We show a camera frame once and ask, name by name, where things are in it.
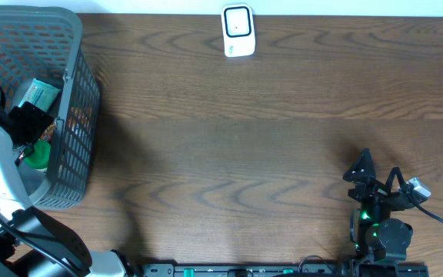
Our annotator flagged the light blue wipes packet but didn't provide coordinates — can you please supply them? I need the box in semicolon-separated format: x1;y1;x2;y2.
16;78;60;112

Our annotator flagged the green lid jar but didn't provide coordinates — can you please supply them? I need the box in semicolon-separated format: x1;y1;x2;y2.
23;140;51;170

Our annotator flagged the orange Top candy bar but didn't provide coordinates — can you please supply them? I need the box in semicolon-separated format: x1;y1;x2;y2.
40;122;57;144

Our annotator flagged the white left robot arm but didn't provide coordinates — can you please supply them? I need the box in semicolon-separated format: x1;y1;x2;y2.
0;102;142;276

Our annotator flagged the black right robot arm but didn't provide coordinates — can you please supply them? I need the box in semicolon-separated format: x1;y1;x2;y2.
343;148;413;276

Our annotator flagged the white barcode scanner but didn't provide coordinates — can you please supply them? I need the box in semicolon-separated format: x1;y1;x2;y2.
221;4;256;58

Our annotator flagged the dark grey plastic basket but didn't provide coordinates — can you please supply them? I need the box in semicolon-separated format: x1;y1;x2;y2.
0;5;101;209

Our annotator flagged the black right camera cable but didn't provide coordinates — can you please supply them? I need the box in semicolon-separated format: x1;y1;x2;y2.
385;166;443;239

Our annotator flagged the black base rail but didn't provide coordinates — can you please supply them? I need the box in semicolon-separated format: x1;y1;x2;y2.
141;261;430;277

